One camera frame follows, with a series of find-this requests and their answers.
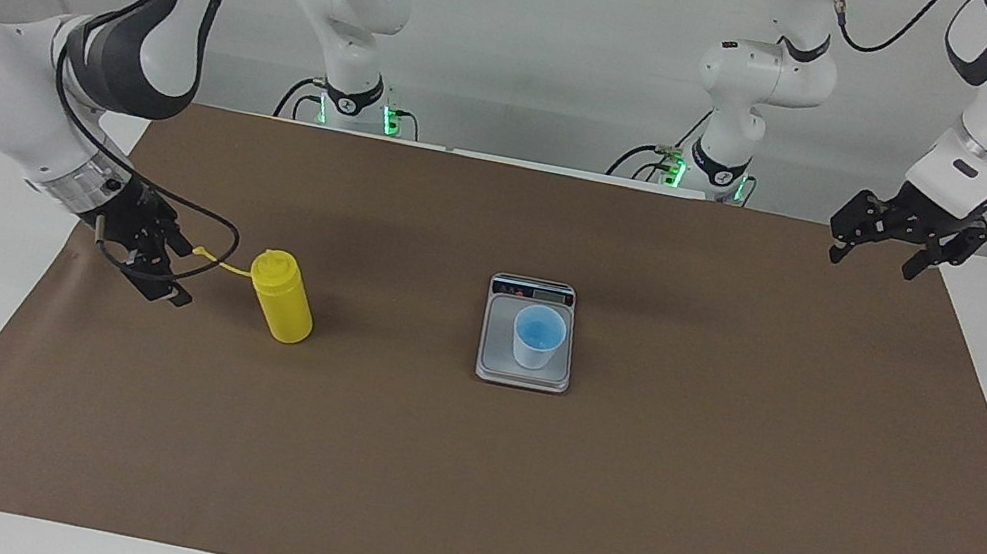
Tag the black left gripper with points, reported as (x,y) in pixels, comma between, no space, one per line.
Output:
(932,210)

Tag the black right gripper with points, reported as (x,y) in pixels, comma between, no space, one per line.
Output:
(128,218)

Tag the yellow squeeze bottle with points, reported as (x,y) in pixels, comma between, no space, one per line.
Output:
(282,306)

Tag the light blue plastic cup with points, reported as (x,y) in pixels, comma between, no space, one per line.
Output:
(538,338)

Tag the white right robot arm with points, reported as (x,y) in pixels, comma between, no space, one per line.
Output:
(9,90)

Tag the silver digital kitchen scale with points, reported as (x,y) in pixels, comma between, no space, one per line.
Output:
(495,354)

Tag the brown paper mat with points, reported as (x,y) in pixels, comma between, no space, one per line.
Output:
(416,487)

